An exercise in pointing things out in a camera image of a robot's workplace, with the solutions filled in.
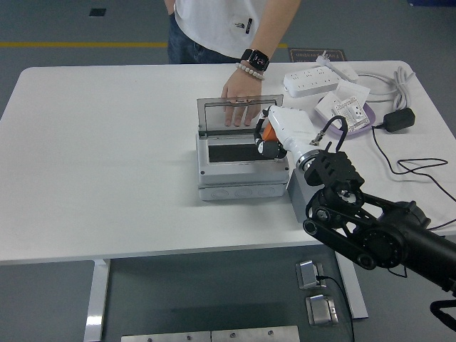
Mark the person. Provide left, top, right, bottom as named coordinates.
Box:
left=166, top=0, right=276, bottom=66

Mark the thin black cord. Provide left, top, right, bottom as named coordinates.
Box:
left=371, top=124, right=456, bottom=201

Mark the purple tray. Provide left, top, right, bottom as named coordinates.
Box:
left=319, top=101, right=378, bottom=138

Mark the black power adapter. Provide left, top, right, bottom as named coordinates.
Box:
left=382, top=107, right=417, bottom=134

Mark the person's left hand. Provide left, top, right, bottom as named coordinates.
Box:
left=220, top=68, right=265, bottom=128

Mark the black smart watch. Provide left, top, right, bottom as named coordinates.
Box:
left=239, top=48, right=271, bottom=71

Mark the white bead bracelet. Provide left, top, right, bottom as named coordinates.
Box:
left=235, top=61, right=266, bottom=81

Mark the grey block battery holder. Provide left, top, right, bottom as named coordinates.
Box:
left=286, top=168, right=322, bottom=224

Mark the black floor cable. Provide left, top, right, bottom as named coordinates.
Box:
left=316, top=274, right=356, bottom=342

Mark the white table leg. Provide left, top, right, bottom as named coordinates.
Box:
left=333, top=249, right=369, bottom=320
left=83, top=259, right=112, bottom=342

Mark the white power cable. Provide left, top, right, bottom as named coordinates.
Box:
left=356, top=66, right=418, bottom=110

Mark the white power plug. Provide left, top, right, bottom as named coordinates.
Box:
left=314, top=53, right=359, bottom=83

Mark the small white box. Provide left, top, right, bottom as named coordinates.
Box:
left=313, top=90, right=343, bottom=120

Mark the white power strip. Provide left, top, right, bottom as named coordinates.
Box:
left=283, top=67, right=340, bottom=99

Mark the grey plastic junction box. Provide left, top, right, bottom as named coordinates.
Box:
left=195, top=128, right=291, bottom=204

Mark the metal base plate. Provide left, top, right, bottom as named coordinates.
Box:
left=120, top=331, right=212, bottom=342
left=211, top=325, right=301, bottom=342

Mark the dark floor sign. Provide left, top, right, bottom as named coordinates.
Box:
left=288, top=48, right=346, bottom=65

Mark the transparent smoky box lid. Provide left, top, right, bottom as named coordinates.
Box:
left=196, top=93, right=285, bottom=138

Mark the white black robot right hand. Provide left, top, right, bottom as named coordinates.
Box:
left=252, top=105, right=323, bottom=161

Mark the white paper packet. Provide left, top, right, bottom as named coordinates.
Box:
left=334, top=79, right=372, bottom=105

